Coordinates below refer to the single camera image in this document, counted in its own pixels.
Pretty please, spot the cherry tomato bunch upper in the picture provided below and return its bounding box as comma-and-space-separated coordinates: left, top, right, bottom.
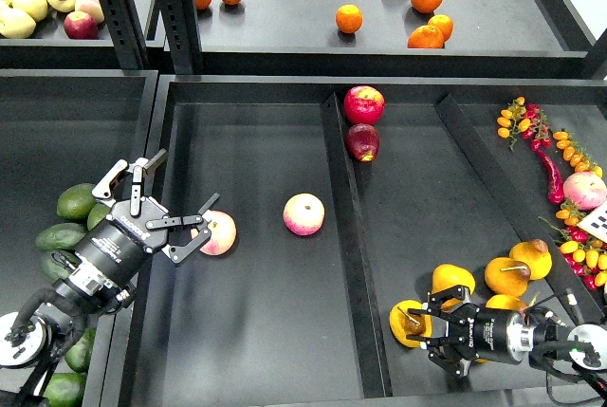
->
496, 97, 552, 151

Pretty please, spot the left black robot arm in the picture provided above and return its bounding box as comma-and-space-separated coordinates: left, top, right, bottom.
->
1, 149, 219, 406

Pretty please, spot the black left tray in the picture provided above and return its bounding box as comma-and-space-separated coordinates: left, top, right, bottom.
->
0, 68, 160, 407

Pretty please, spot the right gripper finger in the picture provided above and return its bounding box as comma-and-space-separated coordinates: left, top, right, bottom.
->
407, 285, 469, 324
407, 335, 472, 379

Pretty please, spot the green avocado top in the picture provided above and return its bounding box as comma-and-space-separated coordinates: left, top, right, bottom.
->
56, 183, 97, 222

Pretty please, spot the cherry tomato bunch lower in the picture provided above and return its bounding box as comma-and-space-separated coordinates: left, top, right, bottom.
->
540, 208, 606, 291

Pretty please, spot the green avocado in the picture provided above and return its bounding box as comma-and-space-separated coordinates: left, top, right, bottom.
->
64, 327, 96, 374
56, 183, 97, 222

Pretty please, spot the pink apple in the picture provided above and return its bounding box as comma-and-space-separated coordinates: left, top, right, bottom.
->
199, 210, 237, 256
283, 193, 325, 236

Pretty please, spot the cherry tomato bunch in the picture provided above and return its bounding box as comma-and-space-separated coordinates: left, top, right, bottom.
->
540, 208, 606, 291
496, 97, 552, 151

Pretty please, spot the black centre tray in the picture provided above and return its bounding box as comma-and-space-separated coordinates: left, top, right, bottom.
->
99, 73, 607, 407

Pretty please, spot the pink apple right tray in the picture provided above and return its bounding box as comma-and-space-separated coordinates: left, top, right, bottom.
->
563, 172, 606, 211

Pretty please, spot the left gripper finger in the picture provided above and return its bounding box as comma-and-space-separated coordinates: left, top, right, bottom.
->
145, 194, 220, 266
91, 149, 168, 217

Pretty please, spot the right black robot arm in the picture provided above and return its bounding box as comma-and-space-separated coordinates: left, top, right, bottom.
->
401, 285, 606, 401

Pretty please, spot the dark red apple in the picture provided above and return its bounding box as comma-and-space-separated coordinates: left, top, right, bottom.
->
345, 123, 379, 162

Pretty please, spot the orange on shelf centre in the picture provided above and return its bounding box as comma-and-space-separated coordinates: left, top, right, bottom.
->
335, 4, 363, 34

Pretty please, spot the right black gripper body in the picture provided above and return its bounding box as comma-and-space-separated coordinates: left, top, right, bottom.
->
450, 303, 525, 363

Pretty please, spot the black tray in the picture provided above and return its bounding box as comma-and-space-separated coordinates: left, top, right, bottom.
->
99, 73, 607, 407
0, 68, 160, 407

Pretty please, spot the pink apple left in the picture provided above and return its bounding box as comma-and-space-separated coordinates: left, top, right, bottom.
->
199, 210, 237, 256

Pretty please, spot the red apple on shelf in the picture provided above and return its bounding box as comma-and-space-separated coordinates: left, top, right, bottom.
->
64, 10, 99, 40

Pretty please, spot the red chili pepper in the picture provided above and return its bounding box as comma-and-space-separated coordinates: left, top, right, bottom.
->
536, 150, 564, 205

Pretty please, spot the pink apple centre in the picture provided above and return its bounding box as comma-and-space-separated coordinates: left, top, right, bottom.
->
283, 193, 325, 236

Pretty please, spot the checkered marker card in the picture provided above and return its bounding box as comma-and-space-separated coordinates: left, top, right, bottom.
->
578, 202, 607, 242

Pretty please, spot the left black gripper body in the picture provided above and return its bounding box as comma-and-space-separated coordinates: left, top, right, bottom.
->
74, 197, 169, 287

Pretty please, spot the bright red apple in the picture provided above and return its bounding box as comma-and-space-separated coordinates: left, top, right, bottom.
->
343, 85, 385, 125

